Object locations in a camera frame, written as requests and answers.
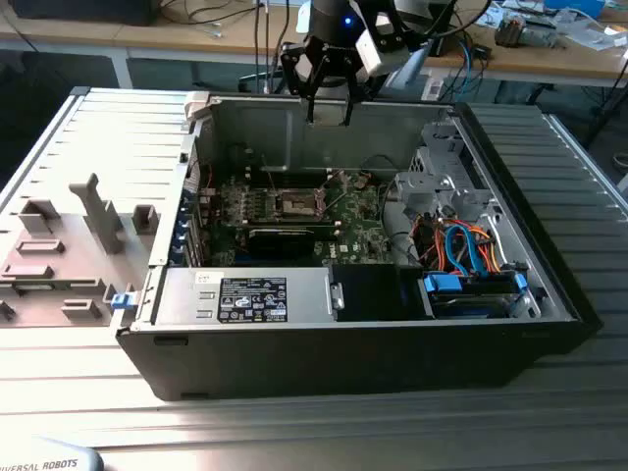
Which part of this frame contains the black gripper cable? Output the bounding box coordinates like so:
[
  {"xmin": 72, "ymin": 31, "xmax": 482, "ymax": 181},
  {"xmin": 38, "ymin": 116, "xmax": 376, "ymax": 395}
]
[{"xmin": 406, "ymin": 0, "xmax": 493, "ymax": 50}]

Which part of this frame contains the wooden desk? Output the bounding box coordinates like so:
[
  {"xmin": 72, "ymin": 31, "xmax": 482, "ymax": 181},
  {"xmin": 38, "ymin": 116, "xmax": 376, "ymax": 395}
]
[
  {"xmin": 421, "ymin": 0, "xmax": 628, "ymax": 89},
  {"xmin": 0, "ymin": 0, "xmax": 301, "ymax": 89}
]

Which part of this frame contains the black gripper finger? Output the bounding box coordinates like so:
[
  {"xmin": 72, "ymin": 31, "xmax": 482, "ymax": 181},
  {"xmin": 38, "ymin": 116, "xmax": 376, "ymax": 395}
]
[
  {"xmin": 326, "ymin": 47, "xmax": 370, "ymax": 128},
  {"xmin": 280, "ymin": 40, "xmax": 328, "ymax": 125}
]

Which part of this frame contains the black upright box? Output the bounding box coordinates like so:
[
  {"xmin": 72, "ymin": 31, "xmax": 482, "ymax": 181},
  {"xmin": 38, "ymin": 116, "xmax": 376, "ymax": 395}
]
[{"xmin": 431, "ymin": 0, "xmax": 456, "ymax": 56}]

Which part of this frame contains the black box on desk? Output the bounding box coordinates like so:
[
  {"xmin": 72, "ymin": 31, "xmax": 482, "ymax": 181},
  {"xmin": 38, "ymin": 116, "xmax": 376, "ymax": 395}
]
[{"xmin": 9, "ymin": 0, "xmax": 158, "ymax": 26}]

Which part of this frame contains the blue box on desk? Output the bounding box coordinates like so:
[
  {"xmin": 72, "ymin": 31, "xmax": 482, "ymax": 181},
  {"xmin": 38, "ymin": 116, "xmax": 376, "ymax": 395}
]
[{"xmin": 544, "ymin": 0, "xmax": 605, "ymax": 19}]

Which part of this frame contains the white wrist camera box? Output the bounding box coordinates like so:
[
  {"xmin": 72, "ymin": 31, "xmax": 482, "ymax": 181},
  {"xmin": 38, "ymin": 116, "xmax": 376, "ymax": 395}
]
[{"xmin": 354, "ymin": 30, "xmax": 386, "ymax": 79}]

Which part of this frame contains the copper finned heat sink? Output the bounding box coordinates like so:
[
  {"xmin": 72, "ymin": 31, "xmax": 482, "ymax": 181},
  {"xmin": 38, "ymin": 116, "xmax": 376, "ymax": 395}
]
[{"xmin": 494, "ymin": 14, "xmax": 529, "ymax": 48}]

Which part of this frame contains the orange wire bundle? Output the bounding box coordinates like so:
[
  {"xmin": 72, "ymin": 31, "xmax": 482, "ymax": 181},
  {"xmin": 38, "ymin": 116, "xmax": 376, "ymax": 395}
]
[{"xmin": 411, "ymin": 215, "xmax": 501, "ymax": 274}]

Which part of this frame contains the black open PC case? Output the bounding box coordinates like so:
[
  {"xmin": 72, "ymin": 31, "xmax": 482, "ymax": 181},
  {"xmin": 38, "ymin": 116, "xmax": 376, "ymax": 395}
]
[{"xmin": 115, "ymin": 90, "xmax": 603, "ymax": 402}]

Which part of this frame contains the silver power supply unit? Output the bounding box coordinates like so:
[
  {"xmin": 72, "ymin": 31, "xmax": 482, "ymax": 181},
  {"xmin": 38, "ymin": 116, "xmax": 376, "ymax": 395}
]
[{"xmin": 151, "ymin": 267, "xmax": 340, "ymax": 328}]

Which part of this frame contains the pale grey slanted panel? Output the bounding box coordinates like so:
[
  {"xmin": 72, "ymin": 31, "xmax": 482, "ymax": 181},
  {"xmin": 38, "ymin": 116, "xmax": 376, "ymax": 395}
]
[{"xmin": 387, "ymin": 46, "xmax": 436, "ymax": 97}]

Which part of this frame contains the grey parts rack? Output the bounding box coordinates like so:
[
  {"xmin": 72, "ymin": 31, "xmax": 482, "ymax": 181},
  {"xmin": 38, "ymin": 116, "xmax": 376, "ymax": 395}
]
[{"xmin": 0, "ymin": 172, "xmax": 161, "ymax": 329}]

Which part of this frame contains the CPU socket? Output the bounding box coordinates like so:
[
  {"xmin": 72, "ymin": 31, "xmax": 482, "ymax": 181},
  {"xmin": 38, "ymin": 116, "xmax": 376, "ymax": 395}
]
[{"xmin": 272, "ymin": 187, "xmax": 329, "ymax": 220}]

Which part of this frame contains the silver metal drive cage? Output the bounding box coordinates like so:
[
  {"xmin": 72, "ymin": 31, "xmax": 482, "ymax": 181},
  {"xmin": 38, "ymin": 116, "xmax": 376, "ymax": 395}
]
[{"xmin": 392, "ymin": 120, "xmax": 497, "ymax": 222}]

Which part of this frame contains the hard disk in blue carrier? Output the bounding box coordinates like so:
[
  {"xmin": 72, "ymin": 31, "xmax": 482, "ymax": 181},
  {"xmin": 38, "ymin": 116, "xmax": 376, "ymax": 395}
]
[{"xmin": 416, "ymin": 272, "xmax": 531, "ymax": 320}]

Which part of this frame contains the blue flat wire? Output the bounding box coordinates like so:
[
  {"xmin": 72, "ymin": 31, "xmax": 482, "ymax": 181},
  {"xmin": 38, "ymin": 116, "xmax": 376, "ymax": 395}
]
[{"xmin": 444, "ymin": 219, "xmax": 485, "ymax": 279}]

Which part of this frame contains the grey wire bundle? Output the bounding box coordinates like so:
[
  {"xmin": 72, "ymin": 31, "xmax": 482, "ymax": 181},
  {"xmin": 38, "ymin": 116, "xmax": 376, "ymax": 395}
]
[{"xmin": 380, "ymin": 181, "xmax": 423, "ymax": 269}]

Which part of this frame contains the black graphics card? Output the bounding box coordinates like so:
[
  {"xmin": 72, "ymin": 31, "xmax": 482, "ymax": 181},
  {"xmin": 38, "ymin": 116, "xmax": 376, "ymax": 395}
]
[{"xmin": 242, "ymin": 223, "xmax": 340, "ymax": 261}]

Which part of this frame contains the grey metal device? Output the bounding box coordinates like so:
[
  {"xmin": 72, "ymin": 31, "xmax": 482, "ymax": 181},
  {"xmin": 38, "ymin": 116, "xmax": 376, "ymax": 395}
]
[{"xmin": 527, "ymin": 24, "xmax": 560, "ymax": 48}]

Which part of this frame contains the green motherboard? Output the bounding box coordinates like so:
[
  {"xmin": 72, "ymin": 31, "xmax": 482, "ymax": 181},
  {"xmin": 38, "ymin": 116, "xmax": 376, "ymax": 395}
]
[{"xmin": 198, "ymin": 169, "xmax": 396, "ymax": 269}]

